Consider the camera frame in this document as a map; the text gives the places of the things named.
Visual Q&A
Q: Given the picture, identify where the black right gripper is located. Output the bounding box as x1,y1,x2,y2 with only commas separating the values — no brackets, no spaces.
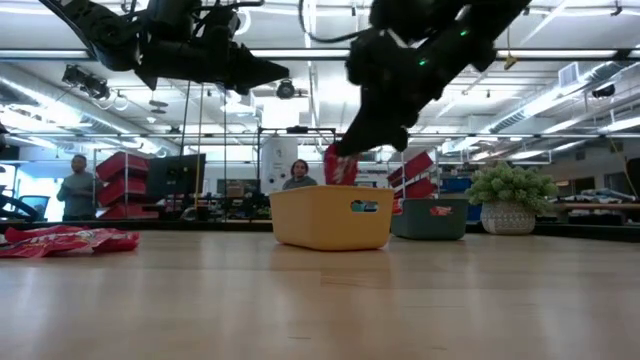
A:
334,30,466,157

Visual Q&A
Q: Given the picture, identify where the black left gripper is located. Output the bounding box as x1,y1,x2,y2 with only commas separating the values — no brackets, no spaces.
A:
133,39,290,96

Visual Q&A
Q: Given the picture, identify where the red Skittles candy bag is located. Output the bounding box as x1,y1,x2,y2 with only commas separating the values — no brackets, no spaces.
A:
323,143,360,187

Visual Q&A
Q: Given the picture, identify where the dark teal plastic bin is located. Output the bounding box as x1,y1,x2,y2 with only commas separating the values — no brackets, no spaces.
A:
391,198,469,242

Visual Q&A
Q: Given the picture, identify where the yellow plastic bin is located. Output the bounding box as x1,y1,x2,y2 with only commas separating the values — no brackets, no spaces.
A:
269,185,396,252

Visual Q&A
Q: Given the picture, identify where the red KitKat candy bar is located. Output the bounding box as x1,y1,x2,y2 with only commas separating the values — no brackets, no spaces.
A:
87,228,141,253
4,225,89,242
0,237,101,259

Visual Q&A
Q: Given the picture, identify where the red storage bin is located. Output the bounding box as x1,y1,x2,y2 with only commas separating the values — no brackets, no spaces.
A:
387,151,435,184
99,202,151,221
96,152,150,182
97,177,149,207
399,177,437,200

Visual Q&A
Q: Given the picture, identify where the blue storage crate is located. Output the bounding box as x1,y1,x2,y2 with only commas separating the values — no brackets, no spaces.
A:
442,178,474,221

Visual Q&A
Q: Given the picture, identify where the white cylindrical machine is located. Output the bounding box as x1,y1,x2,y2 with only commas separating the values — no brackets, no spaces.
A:
259,137,300,195

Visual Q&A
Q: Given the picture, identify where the seated person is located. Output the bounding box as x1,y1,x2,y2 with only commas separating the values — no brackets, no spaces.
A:
282,158,319,191

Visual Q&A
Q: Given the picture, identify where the black computer monitor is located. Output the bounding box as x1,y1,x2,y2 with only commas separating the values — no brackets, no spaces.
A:
146,153,207,199

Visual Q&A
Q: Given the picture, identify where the artificial green potted plant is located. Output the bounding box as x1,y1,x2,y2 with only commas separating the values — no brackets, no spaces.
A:
465,162,559,236

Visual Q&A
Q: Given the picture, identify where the black ceiling fixture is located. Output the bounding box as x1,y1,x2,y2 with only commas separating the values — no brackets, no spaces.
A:
61,63,112,101

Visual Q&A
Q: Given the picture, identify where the white ceiling vent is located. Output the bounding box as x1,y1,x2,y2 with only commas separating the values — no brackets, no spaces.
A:
558,62,581,89

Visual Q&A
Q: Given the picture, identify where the standing person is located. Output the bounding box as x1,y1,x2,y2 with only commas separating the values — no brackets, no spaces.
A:
56,153,104,222

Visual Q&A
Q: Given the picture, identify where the wooden workbench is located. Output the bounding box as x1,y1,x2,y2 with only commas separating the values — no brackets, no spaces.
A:
549,201,640,226

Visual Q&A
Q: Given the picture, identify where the blue chair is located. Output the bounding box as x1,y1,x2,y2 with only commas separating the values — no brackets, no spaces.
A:
18,194,51,221

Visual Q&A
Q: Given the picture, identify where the black overhead camera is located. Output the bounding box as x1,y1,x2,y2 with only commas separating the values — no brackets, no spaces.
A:
275,79,297,100

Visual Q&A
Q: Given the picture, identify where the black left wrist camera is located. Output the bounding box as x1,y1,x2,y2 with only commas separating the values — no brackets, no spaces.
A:
144,0,241,49

